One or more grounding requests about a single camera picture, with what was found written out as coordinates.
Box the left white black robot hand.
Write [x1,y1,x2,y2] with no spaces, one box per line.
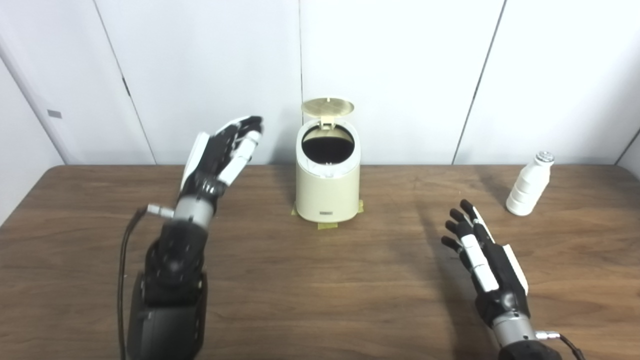
[179,116,264,201]

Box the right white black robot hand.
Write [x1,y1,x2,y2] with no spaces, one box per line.
[441,199,530,328]

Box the small white plastic bottle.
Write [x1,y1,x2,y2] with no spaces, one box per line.
[505,151,555,217]

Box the cream-colored plastic bin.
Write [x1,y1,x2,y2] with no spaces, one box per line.
[295,97,362,223]

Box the cream round bin lid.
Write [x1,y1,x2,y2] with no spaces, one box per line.
[301,97,355,130]

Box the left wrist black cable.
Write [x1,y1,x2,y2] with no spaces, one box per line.
[117,203,176,360]

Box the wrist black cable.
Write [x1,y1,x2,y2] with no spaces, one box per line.
[535,330,586,360]
[117,203,176,360]

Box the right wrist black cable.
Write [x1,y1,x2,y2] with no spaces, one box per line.
[535,330,586,360]

